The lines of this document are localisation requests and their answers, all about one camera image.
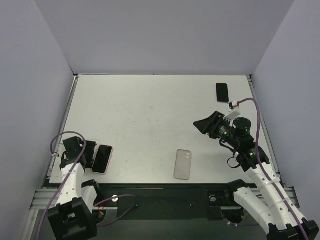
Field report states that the black phone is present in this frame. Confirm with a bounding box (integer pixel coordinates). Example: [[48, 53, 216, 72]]
[[91, 145, 113, 174]]

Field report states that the black smartphone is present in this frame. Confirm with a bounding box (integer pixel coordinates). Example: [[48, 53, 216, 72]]
[[216, 83, 229, 103]]

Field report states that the beige phone case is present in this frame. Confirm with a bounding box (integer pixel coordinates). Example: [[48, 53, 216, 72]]
[[173, 149, 192, 180]]

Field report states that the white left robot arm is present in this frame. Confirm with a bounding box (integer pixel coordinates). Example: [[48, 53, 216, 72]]
[[47, 136, 103, 240]]

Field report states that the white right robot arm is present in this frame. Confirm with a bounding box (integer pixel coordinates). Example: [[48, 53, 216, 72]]
[[193, 111, 320, 240]]

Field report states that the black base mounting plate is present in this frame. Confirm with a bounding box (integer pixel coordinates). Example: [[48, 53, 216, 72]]
[[95, 183, 246, 223]]

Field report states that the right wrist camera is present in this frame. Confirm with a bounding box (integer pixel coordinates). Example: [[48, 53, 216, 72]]
[[223, 101, 241, 123]]

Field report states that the aluminium table edge rail left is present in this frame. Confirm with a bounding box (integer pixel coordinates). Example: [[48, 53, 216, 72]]
[[30, 74, 80, 211]]

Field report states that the aluminium table edge rail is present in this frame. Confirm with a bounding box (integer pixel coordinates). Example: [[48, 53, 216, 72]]
[[246, 74, 300, 209], [30, 74, 80, 211]]

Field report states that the aluminium table edge rail right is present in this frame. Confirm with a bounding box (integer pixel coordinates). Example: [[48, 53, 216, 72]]
[[246, 74, 300, 209]]

